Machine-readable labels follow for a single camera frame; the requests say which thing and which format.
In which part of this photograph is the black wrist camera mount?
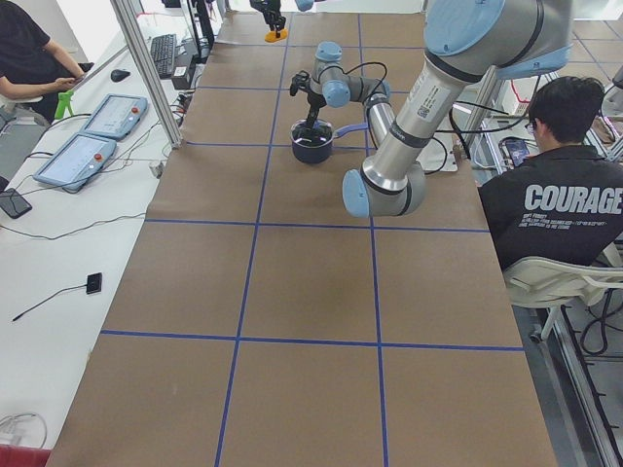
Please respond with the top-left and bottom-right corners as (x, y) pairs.
(289, 70), (311, 96)

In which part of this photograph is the person in black shirt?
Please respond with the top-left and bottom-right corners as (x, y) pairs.
(1, 1), (93, 123)

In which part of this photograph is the yellow corn cob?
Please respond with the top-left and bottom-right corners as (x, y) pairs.
(265, 29), (288, 43)

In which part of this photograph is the aluminium frame post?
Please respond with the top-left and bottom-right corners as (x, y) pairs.
(110, 0), (182, 149)

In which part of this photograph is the glass lid blue knob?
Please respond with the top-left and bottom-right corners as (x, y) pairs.
(291, 122), (333, 148)

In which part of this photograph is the small black sensor pad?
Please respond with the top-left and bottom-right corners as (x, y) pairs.
(86, 272), (103, 295)

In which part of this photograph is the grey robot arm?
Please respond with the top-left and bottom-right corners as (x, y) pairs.
(249, 0), (315, 31)
(310, 1), (574, 218)

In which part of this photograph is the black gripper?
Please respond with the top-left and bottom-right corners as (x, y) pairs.
(250, 0), (286, 30)
(305, 90), (326, 127)

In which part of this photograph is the seated person courage jacket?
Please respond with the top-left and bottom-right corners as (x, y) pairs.
(479, 77), (622, 269)

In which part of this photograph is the far blue teach pendant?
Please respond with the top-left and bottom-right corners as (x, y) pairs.
(81, 93), (148, 141)

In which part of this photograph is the black keyboard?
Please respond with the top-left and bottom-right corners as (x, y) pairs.
(150, 34), (177, 79)

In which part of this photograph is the black smartphone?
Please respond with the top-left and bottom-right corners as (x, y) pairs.
(0, 189), (32, 219)

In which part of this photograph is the blue teach pendant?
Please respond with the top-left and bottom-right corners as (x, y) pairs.
(81, 93), (148, 141)
(33, 132), (117, 193)

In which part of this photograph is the black computer mouse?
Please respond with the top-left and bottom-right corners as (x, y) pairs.
(110, 69), (130, 83)

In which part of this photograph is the black braided left cable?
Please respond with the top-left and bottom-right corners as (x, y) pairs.
(340, 61), (531, 176)

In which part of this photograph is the white plastic chair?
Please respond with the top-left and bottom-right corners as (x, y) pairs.
(502, 243), (622, 342)

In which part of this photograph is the near blue teach pendant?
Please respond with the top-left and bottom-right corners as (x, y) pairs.
(33, 132), (117, 193)

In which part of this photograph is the blue saucepan with handle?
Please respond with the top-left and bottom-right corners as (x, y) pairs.
(290, 119), (368, 164)

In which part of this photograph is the green clamp stand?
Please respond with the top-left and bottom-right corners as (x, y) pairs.
(55, 90), (74, 120)

